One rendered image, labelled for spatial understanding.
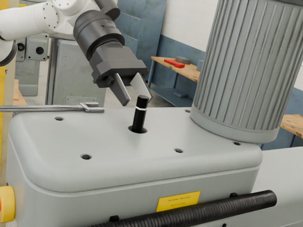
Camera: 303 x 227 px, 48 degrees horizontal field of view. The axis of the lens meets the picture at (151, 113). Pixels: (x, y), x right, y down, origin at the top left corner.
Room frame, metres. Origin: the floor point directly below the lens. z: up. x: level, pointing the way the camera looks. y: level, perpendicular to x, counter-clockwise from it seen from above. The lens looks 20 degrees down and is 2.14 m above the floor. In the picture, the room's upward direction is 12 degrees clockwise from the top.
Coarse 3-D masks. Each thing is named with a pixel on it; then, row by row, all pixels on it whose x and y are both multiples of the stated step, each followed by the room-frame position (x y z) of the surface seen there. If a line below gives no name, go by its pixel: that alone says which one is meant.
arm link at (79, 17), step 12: (60, 0) 0.71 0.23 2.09; (72, 0) 0.70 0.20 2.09; (84, 0) 0.72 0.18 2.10; (96, 0) 0.75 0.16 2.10; (108, 0) 0.74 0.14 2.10; (72, 12) 0.71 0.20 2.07; (84, 12) 0.72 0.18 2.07; (96, 12) 0.71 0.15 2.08; (108, 12) 0.72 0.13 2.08; (72, 24) 0.73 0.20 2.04; (84, 24) 0.69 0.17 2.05
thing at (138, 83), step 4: (136, 76) 0.66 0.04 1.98; (140, 76) 0.66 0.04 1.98; (132, 80) 0.67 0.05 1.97; (136, 80) 0.66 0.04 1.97; (140, 80) 0.65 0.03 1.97; (132, 84) 0.67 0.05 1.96; (136, 84) 0.66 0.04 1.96; (140, 84) 0.65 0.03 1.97; (144, 84) 0.65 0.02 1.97; (136, 88) 0.66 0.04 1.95; (140, 88) 0.65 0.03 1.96; (144, 88) 0.64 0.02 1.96; (148, 88) 0.65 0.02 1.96; (140, 92) 0.65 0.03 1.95; (144, 92) 0.64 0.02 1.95; (148, 92) 0.64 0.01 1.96; (148, 96) 0.63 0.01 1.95; (152, 96) 0.64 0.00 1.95; (148, 100) 0.63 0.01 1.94
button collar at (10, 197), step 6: (6, 186) 0.49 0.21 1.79; (0, 192) 0.47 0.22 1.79; (6, 192) 0.47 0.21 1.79; (12, 192) 0.47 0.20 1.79; (0, 198) 0.47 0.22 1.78; (6, 198) 0.46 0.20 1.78; (12, 198) 0.46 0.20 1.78; (0, 204) 0.46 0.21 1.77; (6, 204) 0.45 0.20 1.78; (12, 204) 0.46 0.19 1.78; (0, 210) 0.46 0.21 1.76; (6, 210) 0.45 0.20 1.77; (12, 210) 0.46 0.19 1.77; (0, 216) 0.46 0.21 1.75; (6, 216) 0.45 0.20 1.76; (12, 216) 0.46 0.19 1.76
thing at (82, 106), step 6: (84, 102) 0.67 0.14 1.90; (90, 102) 0.68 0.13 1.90; (96, 102) 0.69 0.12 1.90; (0, 108) 0.56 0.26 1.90; (6, 108) 0.56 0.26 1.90; (12, 108) 0.57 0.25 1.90; (18, 108) 0.57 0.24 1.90; (24, 108) 0.58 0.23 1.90; (30, 108) 0.58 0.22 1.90; (36, 108) 0.59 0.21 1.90; (42, 108) 0.60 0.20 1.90; (48, 108) 0.60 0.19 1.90; (54, 108) 0.61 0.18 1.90; (60, 108) 0.61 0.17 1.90; (66, 108) 0.62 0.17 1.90; (72, 108) 0.63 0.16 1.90; (78, 108) 0.64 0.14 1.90; (84, 108) 0.64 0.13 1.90; (90, 108) 0.65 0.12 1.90; (96, 108) 0.65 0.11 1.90; (102, 108) 0.66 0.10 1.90
